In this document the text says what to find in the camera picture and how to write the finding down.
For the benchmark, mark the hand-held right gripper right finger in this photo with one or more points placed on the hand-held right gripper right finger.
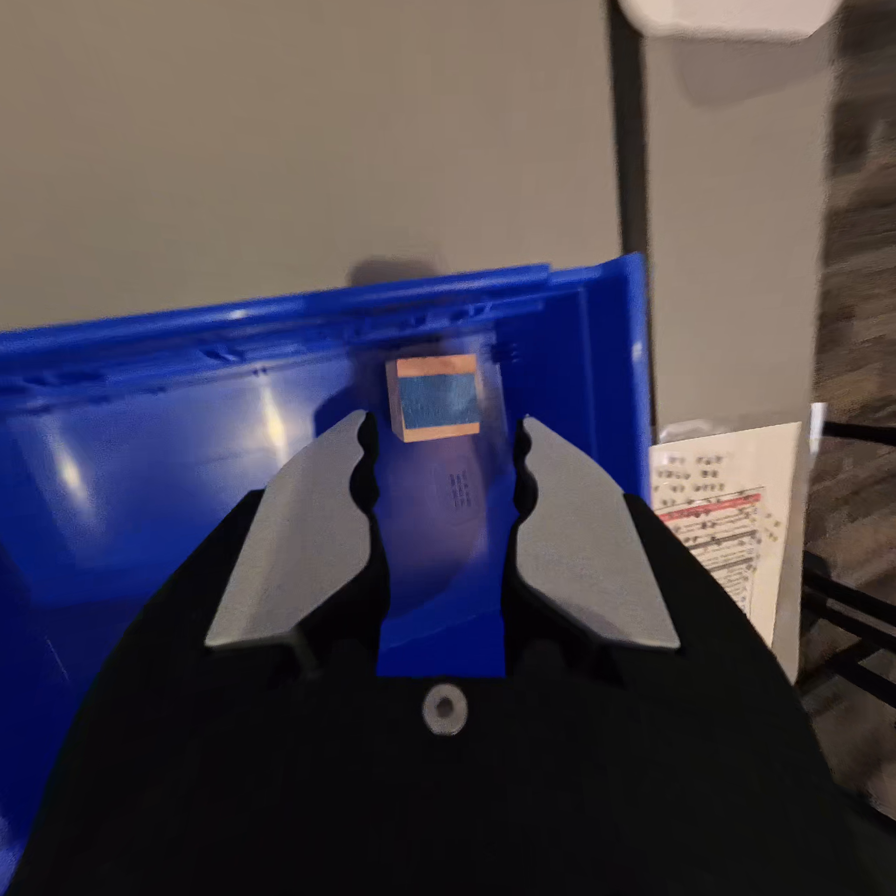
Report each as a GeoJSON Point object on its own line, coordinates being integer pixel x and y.
{"type": "Point", "coordinates": [588, 553]}

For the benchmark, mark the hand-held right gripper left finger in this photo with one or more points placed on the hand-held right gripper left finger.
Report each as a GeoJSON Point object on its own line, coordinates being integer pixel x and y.
{"type": "Point", "coordinates": [301, 546]}

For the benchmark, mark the blue plastic bin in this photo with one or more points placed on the blue plastic bin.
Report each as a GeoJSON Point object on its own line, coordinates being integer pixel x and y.
{"type": "Point", "coordinates": [175, 490]}

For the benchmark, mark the blue-marked wooden block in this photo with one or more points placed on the blue-marked wooden block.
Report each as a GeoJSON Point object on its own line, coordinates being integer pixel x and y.
{"type": "Point", "coordinates": [437, 402]}

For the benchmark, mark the printed paper sheet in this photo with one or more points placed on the printed paper sheet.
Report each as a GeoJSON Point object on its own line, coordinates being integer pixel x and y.
{"type": "Point", "coordinates": [763, 490]}

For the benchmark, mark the black table panel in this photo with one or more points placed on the black table panel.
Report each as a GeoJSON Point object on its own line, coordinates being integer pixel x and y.
{"type": "Point", "coordinates": [626, 175]}

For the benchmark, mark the white tray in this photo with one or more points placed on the white tray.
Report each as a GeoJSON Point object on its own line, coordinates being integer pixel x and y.
{"type": "Point", "coordinates": [728, 17]}

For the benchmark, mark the black metal chair frame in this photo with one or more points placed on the black metal chair frame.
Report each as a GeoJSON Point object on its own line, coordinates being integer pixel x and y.
{"type": "Point", "coordinates": [847, 609]}

